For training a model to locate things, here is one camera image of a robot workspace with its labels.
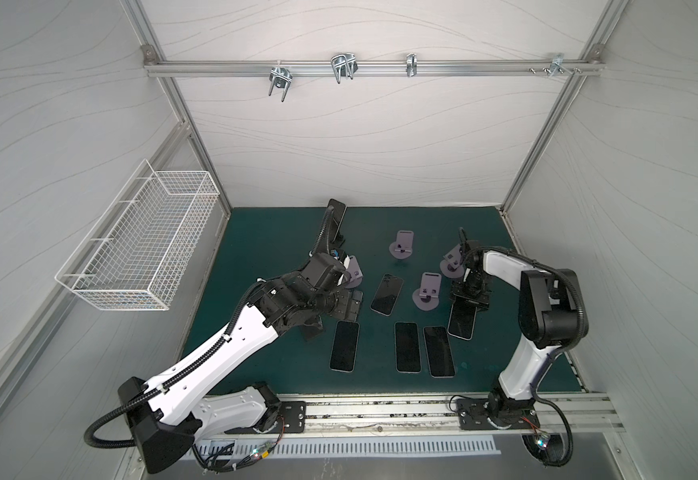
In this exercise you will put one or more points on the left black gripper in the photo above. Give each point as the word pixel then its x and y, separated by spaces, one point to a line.
pixel 341 309

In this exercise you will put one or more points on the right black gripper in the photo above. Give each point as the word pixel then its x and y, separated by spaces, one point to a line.
pixel 472 297

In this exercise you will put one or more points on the purple stand front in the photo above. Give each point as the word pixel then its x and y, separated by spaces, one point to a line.
pixel 452 264

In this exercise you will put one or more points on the pink-edged phone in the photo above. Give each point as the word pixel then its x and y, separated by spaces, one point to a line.
pixel 387 294

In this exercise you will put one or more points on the purple-edged phone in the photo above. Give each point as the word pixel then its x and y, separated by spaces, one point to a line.
pixel 439 354

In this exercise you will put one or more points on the teal-edged phone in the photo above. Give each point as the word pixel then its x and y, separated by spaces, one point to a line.
pixel 407 348

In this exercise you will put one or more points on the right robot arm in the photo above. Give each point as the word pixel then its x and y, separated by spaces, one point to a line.
pixel 551 317

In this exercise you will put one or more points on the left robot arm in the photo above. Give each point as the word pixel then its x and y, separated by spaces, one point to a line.
pixel 165 416

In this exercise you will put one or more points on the black stand left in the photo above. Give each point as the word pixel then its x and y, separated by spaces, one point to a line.
pixel 313 328

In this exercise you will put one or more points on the green table mat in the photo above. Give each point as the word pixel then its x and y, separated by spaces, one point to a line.
pixel 268 242

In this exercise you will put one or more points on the metal U-bolt clamp left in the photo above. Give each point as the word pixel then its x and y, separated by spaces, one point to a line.
pixel 280 78

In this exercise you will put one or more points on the metal u-bolt clamp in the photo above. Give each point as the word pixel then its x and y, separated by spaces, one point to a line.
pixel 280 78
pixel 344 65

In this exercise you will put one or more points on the metal clamp small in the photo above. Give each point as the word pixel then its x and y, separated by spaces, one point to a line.
pixel 411 65

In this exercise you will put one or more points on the metal U-bolt clamp centre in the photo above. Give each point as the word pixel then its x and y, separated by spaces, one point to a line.
pixel 344 65

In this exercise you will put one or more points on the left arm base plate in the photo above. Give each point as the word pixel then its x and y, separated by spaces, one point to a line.
pixel 288 417

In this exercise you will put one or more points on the slotted cable duct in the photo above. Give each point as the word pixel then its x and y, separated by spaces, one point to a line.
pixel 385 447

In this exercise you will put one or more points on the white wire basket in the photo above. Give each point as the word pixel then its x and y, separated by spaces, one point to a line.
pixel 135 255

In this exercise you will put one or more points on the metal bracket right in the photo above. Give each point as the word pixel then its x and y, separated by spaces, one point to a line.
pixel 556 67

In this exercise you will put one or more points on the aluminium cross rail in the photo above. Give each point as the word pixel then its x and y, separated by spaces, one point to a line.
pixel 366 68

